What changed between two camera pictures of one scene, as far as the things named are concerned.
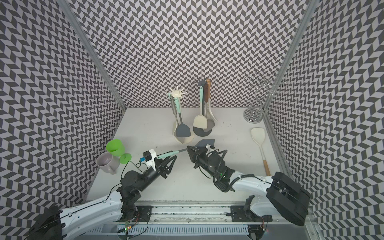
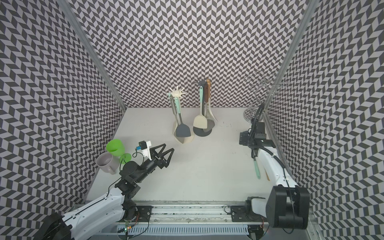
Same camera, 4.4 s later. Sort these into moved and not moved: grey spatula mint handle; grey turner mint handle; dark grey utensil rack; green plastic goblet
Moved: grey spatula mint handle
Not moved: grey turner mint handle; green plastic goblet; dark grey utensil rack
